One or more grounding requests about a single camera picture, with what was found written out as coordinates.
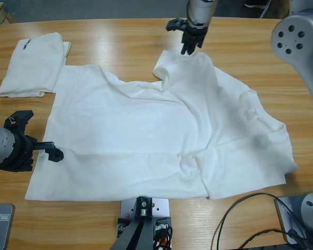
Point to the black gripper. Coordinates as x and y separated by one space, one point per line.
21 156
194 34

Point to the white T-shirt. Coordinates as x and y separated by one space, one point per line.
34 67
146 130

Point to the black shoe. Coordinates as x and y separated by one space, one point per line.
257 4

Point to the white metal table leg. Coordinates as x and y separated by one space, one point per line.
267 9

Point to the brown cardboard box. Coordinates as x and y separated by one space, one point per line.
280 9

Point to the wooden pallet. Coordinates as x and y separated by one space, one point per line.
0 14

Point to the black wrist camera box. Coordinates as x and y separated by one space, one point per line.
19 119
176 24

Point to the grey base plate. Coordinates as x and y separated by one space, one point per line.
1 226
287 216

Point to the white block with dark post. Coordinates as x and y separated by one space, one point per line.
160 208

